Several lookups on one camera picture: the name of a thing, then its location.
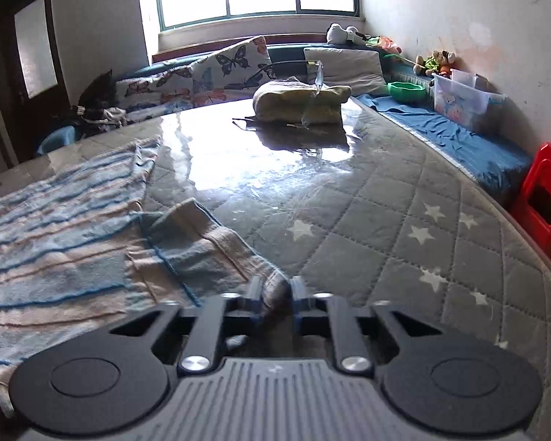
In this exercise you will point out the large butterfly print pillow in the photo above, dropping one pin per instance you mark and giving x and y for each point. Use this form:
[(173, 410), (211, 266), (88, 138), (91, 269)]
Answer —
[(234, 64)]

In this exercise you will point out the clear plastic storage box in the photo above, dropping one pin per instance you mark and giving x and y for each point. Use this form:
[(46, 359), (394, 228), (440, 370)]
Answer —
[(463, 101)]

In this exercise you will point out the black and white clothes pile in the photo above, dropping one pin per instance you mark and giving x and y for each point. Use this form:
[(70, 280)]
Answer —
[(103, 117)]

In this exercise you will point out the dark wooden door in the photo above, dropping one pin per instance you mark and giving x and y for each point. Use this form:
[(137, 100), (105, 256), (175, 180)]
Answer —
[(0, 78)]

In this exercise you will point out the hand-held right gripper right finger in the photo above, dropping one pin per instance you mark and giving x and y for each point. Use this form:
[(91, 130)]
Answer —
[(296, 308)]

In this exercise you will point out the folded yellow green blanket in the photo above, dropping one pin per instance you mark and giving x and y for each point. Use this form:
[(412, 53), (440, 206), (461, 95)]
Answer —
[(284, 101)]

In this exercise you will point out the clear plastic wrap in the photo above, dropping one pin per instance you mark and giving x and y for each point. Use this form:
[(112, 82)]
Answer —
[(314, 96)]

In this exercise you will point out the grey quilted star table cover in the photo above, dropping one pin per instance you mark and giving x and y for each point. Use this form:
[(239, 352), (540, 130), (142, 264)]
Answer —
[(395, 193)]

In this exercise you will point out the red plastic stool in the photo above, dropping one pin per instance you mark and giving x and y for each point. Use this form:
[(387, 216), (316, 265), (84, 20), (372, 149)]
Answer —
[(546, 170)]

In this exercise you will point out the white plush toy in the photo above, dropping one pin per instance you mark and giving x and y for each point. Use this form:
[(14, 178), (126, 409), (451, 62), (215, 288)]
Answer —
[(344, 34)]

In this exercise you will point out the black bag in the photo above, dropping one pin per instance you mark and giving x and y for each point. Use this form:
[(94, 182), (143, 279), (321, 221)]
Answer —
[(98, 92)]

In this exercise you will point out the blue striped towel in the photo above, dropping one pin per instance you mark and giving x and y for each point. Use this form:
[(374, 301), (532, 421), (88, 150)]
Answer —
[(73, 239)]

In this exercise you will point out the orange green plush toy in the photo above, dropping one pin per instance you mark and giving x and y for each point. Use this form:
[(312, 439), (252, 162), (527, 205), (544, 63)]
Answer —
[(383, 45)]

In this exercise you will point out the brown plush toys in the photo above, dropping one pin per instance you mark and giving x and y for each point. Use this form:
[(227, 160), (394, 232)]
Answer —
[(436, 62)]

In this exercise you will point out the grey pillow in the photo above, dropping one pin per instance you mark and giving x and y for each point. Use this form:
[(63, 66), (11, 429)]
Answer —
[(349, 69)]

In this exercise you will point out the green bowl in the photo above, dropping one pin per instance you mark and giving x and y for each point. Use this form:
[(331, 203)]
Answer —
[(406, 92)]

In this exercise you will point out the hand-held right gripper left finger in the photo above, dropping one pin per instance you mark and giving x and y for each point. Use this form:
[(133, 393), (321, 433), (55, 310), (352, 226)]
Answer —
[(257, 310)]

